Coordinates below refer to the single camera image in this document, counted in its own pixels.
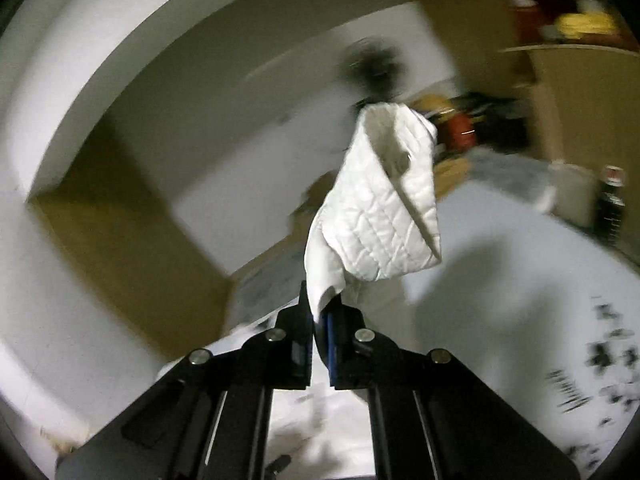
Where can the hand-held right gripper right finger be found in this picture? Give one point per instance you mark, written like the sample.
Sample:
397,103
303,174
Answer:
330,347

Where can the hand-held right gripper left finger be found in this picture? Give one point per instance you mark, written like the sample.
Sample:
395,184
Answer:
304,345

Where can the white quilted jacket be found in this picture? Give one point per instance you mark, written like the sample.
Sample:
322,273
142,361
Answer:
380,220

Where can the wooden wardrobe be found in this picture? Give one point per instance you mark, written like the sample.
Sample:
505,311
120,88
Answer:
125,240

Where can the red canister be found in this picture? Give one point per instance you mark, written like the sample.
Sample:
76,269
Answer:
459,129

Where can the black and yellow box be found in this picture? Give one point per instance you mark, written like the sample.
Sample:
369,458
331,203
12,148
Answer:
495,122

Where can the black standing fan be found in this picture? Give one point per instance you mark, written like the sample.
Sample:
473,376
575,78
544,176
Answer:
372,67

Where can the white plastic container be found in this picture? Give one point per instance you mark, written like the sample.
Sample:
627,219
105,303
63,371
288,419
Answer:
572,192

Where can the dark bottle with red label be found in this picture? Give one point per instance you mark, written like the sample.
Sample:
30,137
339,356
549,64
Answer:
610,205

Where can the wooden shelf cabinet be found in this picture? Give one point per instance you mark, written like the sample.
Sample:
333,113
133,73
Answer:
580,105

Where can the yellow item on cabinet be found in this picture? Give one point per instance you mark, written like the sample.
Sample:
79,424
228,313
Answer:
586,25

